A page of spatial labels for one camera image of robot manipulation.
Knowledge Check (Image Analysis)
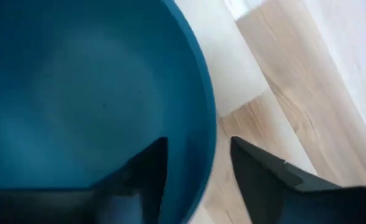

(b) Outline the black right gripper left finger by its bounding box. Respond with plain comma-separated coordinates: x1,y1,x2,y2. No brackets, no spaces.
92,136,169,224

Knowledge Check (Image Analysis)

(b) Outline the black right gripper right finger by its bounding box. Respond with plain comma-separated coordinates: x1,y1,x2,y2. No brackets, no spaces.
231,136,342,224

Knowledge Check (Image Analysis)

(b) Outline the blue plastic bowl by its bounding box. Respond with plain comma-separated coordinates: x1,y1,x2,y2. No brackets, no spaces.
0,0,217,224

